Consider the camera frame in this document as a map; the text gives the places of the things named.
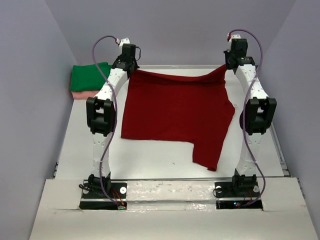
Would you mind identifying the red t shirt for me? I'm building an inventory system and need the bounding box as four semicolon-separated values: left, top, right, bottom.
121;65;235;172

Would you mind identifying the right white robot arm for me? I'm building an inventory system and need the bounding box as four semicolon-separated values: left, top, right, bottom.
217;35;277;198

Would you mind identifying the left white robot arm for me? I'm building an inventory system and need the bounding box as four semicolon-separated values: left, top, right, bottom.
86;43;139;201

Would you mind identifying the folded green t shirt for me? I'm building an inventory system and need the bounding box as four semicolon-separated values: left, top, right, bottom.
69;64;106;92

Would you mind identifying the folded pink t shirt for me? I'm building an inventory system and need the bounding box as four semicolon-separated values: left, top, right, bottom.
71;90;99;100

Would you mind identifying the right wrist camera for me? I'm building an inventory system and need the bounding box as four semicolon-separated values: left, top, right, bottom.
227;33;241;42

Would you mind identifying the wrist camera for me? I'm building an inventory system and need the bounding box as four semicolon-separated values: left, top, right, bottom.
227;33;241;42
119;37;131;48

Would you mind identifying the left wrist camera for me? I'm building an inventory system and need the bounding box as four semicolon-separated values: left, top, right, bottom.
119;37;131;48

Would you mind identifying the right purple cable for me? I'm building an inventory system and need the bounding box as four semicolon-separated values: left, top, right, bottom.
226;28;266;207

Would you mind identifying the purple cable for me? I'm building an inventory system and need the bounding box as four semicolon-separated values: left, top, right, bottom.
226;28;266;207
91;36;126;208

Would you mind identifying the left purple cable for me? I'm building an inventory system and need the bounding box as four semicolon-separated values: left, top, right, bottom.
91;36;126;208

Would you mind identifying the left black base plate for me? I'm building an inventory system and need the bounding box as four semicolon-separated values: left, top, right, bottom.
78;181;128;211

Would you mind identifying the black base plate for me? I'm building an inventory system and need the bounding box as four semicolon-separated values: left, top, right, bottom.
212;181;263;210
78;181;128;211

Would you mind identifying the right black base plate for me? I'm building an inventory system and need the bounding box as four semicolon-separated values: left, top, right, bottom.
212;181;263;210

